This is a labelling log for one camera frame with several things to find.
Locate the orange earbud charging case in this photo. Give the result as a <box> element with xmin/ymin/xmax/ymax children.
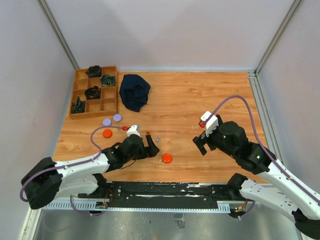
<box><xmin>161</xmin><ymin>153</ymin><xmax>173</xmax><ymax>164</ymax></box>

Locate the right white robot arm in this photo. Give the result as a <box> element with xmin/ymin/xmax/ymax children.
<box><xmin>192</xmin><ymin>111</ymin><xmax>320</xmax><ymax>240</ymax></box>

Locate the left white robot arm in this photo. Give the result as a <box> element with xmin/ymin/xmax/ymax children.
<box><xmin>19</xmin><ymin>134</ymin><xmax>160</xmax><ymax>210</ymax></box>

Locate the purple charging case right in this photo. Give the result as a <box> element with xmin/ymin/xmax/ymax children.
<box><xmin>112</xmin><ymin>113</ymin><xmax>123</xmax><ymax>123</ymax></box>

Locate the purple charging case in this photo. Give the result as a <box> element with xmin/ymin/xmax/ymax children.
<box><xmin>102</xmin><ymin>118</ymin><xmax>113</xmax><ymax>127</ymax></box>
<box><xmin>112</xmin><ymin>113</ymin><xmax>123</xmax><ymax>123</ymax></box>

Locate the purple charging case left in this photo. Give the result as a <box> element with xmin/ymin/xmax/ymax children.
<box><xmin>102</xmin><ymin>118</ymin><xmax>113</xmax><ymax>127</ymax></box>

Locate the dark blue cloth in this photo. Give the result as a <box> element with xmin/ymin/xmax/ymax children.
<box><xmin>119</xmin><ymin>74</ymin><xmax>151</xmax><ymax>112</ymax></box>

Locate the black rolled belt middle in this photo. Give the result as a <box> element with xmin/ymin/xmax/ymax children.
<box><xmin>84</xmin><ymin>86</ymin><xmax>101</xmax><ymax>100</ymax></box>

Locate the black rolled belt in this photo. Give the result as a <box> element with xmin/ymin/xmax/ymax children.
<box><xmin>85</xmin><ymin>65</ymin><xmax>102</xmax><ymax>78</ymax></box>
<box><xmin>84</xmin><ymin>86</ymin><xmax>101</xmax><ymax>100</ymax></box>

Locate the dark folded belt bottom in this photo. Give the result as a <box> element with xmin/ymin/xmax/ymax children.
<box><xmin>70</xmin><ymin>96</ymin><xmax>86</xmax><ymax>114</ymax></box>

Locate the green patterned rolled belt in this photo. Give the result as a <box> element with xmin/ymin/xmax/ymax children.
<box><xmin>100</xmin><ymin>74</ymin><xmax>116</xmax><ymax>87</ymax></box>

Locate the black rolled belt top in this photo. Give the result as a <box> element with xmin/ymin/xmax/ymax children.
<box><xmin>85</xmin><ymin>65</ymin><xmax>102</xmax><ymax>78</ymax></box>

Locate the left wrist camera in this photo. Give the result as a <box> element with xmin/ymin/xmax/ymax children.
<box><xmin>126</xmin><ymin>124</ymin><xmax>141</xmax><ymax>137</ymax></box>

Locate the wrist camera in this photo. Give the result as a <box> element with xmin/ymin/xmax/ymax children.
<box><xmin>126</xmin><ymin>124</ymin><xmax>141</xmax><ymax>137</ymax></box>
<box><xmin>198</xmin><ymin>111</ymin><xmax>219</xmax><ymax>137</ymax></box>

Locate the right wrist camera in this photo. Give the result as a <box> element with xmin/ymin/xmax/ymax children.
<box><xmin>198</xmin><ymin>111</ymin><xmax>219</xmax><ymax>137</ymax></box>

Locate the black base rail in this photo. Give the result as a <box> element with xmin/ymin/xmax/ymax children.
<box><xmin>77</xmin><ymin>181</ymin><xmax>245</xmax><ymax>210</ymax></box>

